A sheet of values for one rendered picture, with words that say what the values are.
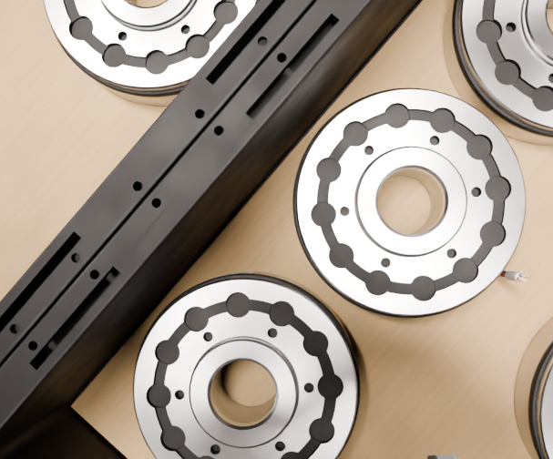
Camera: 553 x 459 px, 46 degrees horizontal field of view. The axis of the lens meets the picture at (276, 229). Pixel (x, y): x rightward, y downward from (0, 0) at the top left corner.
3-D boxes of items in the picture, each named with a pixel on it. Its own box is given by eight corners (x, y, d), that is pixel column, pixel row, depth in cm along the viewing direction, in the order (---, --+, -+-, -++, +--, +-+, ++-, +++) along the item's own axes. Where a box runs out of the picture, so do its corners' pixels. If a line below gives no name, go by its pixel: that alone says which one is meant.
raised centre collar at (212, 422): (249, 468, 29) (248, 474, 29) (167, 394, 30) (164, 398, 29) (322, 386, 29) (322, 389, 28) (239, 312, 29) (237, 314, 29)
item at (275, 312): (256, 545, 30) (254, 552, 29) (91, 396, 30) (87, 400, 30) (403, 379, 29) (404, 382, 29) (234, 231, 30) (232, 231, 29)
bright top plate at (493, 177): (432, 360, 29) (434, 362, 29) (251, 225, 30) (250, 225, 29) (568, 178, 29) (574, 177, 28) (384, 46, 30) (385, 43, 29)
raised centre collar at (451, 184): (421, 280, 29) (424, 280, 28) (332, 213, 29) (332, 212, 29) (488, 189, 29) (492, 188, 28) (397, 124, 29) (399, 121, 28)
